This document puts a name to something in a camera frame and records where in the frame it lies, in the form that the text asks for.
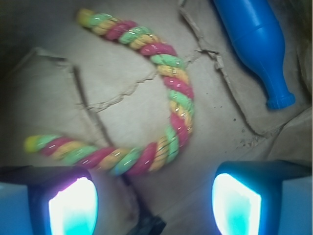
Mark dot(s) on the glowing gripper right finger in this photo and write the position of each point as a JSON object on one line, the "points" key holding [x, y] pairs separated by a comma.
{"points": [[263, 198]]}

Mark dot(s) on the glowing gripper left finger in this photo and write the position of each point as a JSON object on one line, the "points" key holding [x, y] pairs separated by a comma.
{"points": [[53, 200]]}

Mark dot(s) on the blue plastic bottle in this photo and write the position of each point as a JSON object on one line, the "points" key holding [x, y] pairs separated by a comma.
{"points": [[258, 40]]}

